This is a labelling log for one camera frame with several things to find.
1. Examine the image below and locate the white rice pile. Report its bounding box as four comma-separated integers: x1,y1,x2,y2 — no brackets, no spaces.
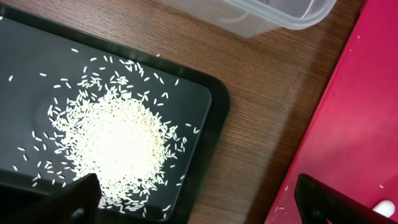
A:
8,47,201,219

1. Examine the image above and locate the clear plastic bin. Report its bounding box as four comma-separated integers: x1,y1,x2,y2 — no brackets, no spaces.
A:
160,0,336,38

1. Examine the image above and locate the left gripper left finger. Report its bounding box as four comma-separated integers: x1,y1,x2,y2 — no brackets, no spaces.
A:
1,174,101,224

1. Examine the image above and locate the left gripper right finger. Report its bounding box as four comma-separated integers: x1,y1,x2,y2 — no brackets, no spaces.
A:
294,174,397,224

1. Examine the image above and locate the white plastic spoon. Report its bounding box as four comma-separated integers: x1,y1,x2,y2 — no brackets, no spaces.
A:
373,200,396,218

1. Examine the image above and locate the black plastic tray bin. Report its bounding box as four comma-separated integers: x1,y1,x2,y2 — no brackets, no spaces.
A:
1,4,230,223

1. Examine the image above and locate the red serving tray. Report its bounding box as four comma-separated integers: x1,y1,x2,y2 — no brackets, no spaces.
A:
266,0,397,223

